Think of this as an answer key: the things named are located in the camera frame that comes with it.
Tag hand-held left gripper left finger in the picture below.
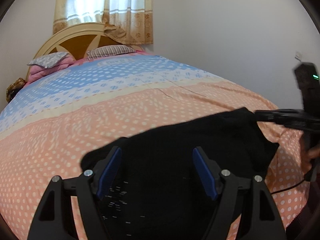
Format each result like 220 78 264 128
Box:
26 145 123 240

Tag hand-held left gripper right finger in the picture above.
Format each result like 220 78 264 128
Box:
192 146 287 240

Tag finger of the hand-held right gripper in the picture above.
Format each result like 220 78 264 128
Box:
254 108 304 118
260 116 309 132

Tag black pants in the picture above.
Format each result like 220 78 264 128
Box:
80 107 280 240

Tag person's right hand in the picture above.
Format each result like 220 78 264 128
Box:
301 133 320 173

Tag polka-dot bedspread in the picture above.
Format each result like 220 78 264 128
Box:
0 51 313 240

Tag person's dark maroon clothing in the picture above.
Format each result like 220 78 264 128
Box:
285 170 320 240

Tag pink folded blanket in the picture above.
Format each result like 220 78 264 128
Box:
27 55 77 84

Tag striped pillow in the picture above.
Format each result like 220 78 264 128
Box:
86 45 137 60

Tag brown patterned bag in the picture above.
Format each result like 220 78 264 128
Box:
6 78 27 103

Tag grey floral pillow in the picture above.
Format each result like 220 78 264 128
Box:
27 52 69 68

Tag cream and brown headboard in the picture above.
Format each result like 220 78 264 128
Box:
26 22 118 80

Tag beige patterned curtain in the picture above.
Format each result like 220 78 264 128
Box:
52 0 153 45

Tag black cable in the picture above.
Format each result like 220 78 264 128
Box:
271 171 316 194

